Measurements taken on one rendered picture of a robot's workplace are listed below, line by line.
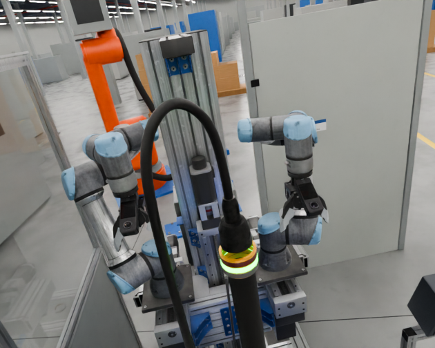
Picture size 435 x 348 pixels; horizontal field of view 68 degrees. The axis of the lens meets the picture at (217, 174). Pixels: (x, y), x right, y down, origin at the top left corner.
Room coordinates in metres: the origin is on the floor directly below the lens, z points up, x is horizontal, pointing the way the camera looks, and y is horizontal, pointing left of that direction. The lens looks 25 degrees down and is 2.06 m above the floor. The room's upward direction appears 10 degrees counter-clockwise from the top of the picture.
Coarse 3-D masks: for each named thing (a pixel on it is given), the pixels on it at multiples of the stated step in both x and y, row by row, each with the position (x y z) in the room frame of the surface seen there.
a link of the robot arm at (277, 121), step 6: (288, 114) 0.96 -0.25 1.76; (294, 114) 0.93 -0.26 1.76; (300, 114) 0.92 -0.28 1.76; (306, 114) 0.95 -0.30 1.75; (276, 120) 0.92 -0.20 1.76; (282, 120) 0.91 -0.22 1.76; (276, 126) 0.91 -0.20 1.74; (282, 126) 0.90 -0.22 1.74; (276, 132) 0.90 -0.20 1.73; (282, 132) 0.90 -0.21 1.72; (276, 138) 0.91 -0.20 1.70; (282, 138) 0.91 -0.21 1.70
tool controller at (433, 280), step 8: (424, 280) 0.69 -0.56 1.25; (432, 280) 0.69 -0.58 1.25; (416, 288) 0.72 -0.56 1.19; (424, 288) 0.69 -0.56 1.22; (432, 288) 0.66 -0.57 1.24; (416, 296) 0.71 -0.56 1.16; (424, 296) 0.68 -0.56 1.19; (432, 296) 0.65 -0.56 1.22; (408, 304) 0.74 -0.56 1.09; (416, 304) 0.71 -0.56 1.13; (424, 304) 0.68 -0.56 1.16; (432, 304) 0.65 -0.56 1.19; (416, 312) 0.70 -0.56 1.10; (424, 312) 0.67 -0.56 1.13; (432, 312) 0.64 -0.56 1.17; (416, 320) 0.70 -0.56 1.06; (424, 320) 0.67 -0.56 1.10; (432, 320) 0.64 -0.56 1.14; (424, 328) 0.66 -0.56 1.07; (432, 328) 0.64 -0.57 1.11
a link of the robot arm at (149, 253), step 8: (152, 240) 1.13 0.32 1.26; (144, 248) 1.07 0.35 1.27; (152, 248) 1.07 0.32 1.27; (168, 248) 1.08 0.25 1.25; (144, 256) 1.04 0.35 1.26; (152, 256) 1.03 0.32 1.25; (152, 264) 1.02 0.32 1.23; (160, 264) 1.03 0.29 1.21; (152, 272) 1.01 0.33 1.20; (160, 272) 1.03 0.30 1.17
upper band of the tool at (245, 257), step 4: (252, 244) 0.30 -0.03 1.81; (220, 248) 0.30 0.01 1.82; (252, 248) 0.30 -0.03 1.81; (220, 252) 0.29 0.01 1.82; (224, 252) 0.31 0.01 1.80; (244, 252) 0.31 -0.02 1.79; (248, 252) 0.31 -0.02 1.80; (252, 252) 0.28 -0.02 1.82; (220, 256) 0.29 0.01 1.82; (224, 256) 0.28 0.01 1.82; (228, 256) 0.31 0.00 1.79; (232, 256) 0.31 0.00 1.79; (236, 256) 0.31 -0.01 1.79; (240, 256) 0.31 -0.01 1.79; (244, 256) 0.31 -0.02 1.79; (248, 256) 0.28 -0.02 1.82; (252, 256) 0.28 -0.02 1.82; (228, 260) 0.28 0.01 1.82; (232, 260) 0.27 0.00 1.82; (236, 260) 0.27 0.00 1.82; (240, 260) 0.27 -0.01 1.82; (244, 260) 0.27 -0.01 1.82; (224, 264) 0.28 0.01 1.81; (256, 264) 0.28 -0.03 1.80; (232, 268) 0.27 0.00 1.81; (236, 268) 0.27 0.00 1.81; (240, 268) 0.27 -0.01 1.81; (244, 272) 0.27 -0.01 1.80
